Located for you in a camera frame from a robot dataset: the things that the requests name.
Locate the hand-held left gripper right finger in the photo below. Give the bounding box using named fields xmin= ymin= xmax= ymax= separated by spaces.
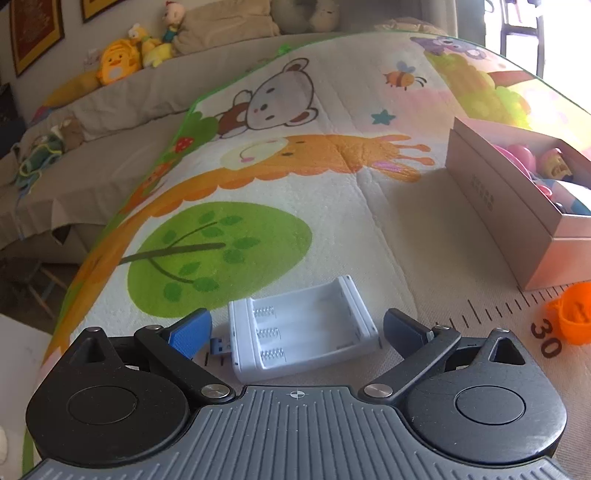
xmin=359 ymin=308 xmax=539 ymax=407

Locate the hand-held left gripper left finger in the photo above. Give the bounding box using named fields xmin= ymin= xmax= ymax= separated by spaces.
xmin=62 ymin=308 xmax=236 ymax=407

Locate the white battery charger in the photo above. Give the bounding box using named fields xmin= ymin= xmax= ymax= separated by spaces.
xmin=211 ymin=274 xmax=380 ymax=383

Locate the pink cardboard box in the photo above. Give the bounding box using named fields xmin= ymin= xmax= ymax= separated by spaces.
xmin=444 ymin=116 xmax=591 ymax=292

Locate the pink ring toy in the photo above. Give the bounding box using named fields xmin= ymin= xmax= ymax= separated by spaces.
xmin=534 ymin=179 xmax=562 ymax=202

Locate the pink round cartoon toy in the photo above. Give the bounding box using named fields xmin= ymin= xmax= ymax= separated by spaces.
xmin=491 ymin=142 xmax=539 ymax=174

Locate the blue tissue pack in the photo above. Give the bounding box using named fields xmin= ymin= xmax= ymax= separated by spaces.
xmin=555 ymin=179 xmax=591 ymax=216

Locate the small doll figure toy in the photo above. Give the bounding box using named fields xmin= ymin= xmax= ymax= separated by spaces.
xmin=538 ymin=148 xmax=576 ymax=184

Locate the printed cartoon play mat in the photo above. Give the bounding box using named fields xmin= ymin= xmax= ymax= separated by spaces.
xmin=22 ymin=30 xmax=591 ymax=480

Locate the wooden stool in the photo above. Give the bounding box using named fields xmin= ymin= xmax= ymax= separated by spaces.
xmin=0 ymin=257 xmax=71 ymax=320

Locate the orange plastic cup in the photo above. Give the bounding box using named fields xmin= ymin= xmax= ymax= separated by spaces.
xmin=536 ymin=282 xmax=591 ymax=345

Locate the grey sofa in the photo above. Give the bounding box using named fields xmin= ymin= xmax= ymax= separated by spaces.
xmin=0 ymin=30 xmax=370 ymax=266

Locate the green blue knit toy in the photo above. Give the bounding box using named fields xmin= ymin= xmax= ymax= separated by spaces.
xmin=13 ymin=133 xmax=64 ymax=191

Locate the small brown plush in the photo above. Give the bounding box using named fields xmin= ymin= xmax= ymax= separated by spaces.
xmin=51 ymin=115 xmax=85 ymax=153

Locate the long yellow plush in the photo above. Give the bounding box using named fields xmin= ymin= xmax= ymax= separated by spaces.
xmin=43 ymin=71 xmax=103 ymax=110

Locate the yellow duck plush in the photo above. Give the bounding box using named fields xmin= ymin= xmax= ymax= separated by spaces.
xmin=98 ymin=39 xmax=143 ymax=86

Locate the small yellow plush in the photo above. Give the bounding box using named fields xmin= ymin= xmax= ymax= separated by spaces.
xmin=128 ymin=23 xmax=175 ymax=69

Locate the pink blanket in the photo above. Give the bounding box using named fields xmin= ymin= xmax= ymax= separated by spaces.
xmin=373 ymin=18 xmax=445 ymax=37

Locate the beige pillow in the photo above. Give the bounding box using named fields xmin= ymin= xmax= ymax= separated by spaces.
xmin=172 ymin=0 xmax=283 ymax=57

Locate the red hat doll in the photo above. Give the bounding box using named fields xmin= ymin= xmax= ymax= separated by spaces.
xmin=161 ymin=0 xmax=186 ymax=45

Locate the white bear plush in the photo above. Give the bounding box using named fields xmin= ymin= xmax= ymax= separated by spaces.
xmin=308 ymin=0 xmax=342 ymax=31

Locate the dark framed picture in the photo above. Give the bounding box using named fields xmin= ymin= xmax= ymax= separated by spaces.
xmin=9 ymin=0 xmax=66 ymax=78

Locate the large framed picture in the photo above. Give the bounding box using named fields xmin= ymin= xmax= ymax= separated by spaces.
xmin=81 ymin=0 xmax=129 ymax=24

